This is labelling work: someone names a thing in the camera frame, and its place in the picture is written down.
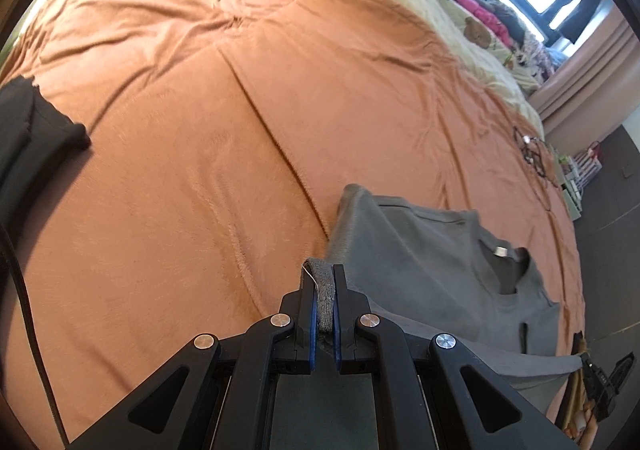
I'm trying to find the white storage cabinet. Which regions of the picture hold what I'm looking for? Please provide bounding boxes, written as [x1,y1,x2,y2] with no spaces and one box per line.
[554,141,602,219]

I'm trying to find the pink curtain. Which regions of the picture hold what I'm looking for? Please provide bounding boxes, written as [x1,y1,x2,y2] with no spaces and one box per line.
[529,12,640,143]

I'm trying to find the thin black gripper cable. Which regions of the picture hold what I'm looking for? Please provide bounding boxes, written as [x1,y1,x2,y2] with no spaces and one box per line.
[0,222,71,448]

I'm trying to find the orange blanket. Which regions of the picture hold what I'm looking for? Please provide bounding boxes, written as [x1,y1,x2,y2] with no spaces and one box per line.
[0,0,587,450]

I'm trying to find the black eyeglasses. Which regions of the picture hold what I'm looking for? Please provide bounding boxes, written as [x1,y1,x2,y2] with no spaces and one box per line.
[517,140,546,178]

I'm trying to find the brown teddy bear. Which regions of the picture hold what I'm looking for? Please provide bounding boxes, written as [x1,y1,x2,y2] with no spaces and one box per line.
[462,17,495,49]

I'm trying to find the pink clothing pile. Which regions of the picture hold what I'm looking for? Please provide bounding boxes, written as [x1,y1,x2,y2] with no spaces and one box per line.
[456,0,513,44]

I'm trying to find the grey t-shirt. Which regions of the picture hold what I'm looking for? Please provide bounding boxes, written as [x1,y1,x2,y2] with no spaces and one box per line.
[299,184,587,392]

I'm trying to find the cream bedsheet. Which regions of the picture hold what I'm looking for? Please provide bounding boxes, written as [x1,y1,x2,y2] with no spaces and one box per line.
[320,0,545,131]

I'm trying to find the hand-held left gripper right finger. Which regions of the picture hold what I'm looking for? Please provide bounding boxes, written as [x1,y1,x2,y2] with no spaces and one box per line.
[331,265,576,450]

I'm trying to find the person's right hand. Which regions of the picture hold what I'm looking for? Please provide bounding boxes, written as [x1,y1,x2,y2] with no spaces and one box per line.
[562,407,599,449]

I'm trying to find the black cloth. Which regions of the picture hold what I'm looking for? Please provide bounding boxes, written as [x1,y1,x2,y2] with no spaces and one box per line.
[0,76,92,235]

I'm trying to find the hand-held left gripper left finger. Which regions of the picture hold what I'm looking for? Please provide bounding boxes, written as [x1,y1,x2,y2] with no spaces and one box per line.
[72,287,318,450]

